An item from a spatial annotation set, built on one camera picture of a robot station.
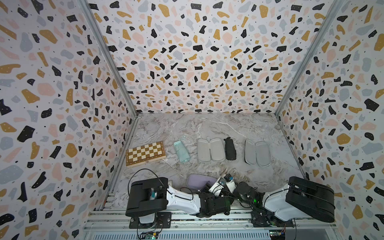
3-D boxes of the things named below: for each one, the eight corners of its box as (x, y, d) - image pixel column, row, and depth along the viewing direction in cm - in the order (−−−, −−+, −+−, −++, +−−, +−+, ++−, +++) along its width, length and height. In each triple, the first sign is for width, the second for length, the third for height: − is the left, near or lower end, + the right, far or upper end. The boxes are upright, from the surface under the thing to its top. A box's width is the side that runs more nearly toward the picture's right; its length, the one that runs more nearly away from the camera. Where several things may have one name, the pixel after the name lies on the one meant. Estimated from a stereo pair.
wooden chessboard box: (128, 168, 94) (126, 166, 91) (128, 152, 101) (126, 149, 98) (166, 158, 99) (165, 155, 96) (163, 143, 106) (162, 140, 103)
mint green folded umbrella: (181, 164, 95) (181, 161, 93) (173, 145, 104) (172, 142, 102) (190, 160, 97) (190, 157, 95) (181, 142, 106) (181, 139, 104)
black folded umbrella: (226, 160, 98) (227, 158, 96) (224, 139, 109) (224, 137, 107) (236, 160, 98) (237, 158, 96) (232, 139, 109) (233, 137, 107)
